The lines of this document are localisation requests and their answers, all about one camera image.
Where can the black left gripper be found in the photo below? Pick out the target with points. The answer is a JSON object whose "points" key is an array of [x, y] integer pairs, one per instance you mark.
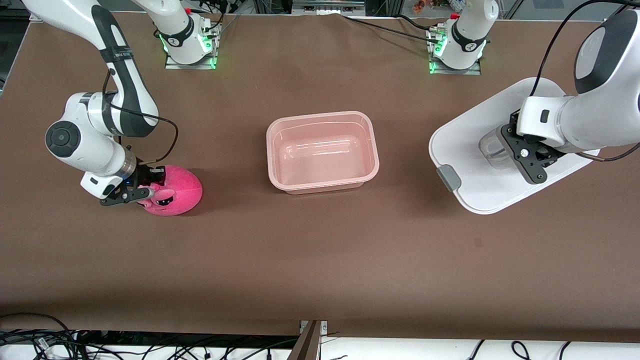
{"points": [[549, 155]]}

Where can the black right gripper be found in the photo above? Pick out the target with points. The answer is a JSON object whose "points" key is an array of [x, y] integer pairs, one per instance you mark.
{"points": [[145, 175]]}

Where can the pink plush toy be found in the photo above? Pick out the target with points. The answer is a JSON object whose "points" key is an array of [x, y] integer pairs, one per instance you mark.
{"points": [[180, 192]]}

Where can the white box lid grey latches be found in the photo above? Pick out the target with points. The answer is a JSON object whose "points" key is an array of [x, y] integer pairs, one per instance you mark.
{"points": [[475, 185]]}

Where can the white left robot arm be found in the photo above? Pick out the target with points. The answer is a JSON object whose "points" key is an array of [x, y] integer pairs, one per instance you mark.
{"points": [[600, 125]]}

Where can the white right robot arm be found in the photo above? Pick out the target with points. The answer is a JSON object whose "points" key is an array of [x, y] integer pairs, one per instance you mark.
{"points": [[100, 155]]}

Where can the pink plastic storage box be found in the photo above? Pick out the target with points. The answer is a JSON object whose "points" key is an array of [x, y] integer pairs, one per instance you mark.
{"points": [[322, 155]]}

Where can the brown table cover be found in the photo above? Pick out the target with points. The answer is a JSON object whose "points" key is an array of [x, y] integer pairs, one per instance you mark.
{"points": [[350, 250]]}

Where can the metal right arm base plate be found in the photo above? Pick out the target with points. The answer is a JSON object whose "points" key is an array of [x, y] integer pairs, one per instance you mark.
{"points": [[172, 64]]}

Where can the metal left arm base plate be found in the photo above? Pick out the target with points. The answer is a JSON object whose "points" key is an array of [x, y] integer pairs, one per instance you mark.
{"points": [[470, 72]]}

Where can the small metal bracket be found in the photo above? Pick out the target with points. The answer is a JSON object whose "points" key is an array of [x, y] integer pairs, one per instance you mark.
{"points": [[324, 326]]}

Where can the brown support post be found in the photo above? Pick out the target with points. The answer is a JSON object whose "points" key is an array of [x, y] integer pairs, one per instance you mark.
{"points": [[306, 346]]}

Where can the metal frame bar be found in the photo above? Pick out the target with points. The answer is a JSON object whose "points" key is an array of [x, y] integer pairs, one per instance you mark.
{"points": [[325, 6]]}

